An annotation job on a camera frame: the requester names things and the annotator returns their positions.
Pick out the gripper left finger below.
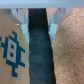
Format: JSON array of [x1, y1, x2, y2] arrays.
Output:
[[10, 8, 32, 40]]

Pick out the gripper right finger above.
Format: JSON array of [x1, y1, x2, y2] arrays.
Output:
[[47, 8, 73, 43]]

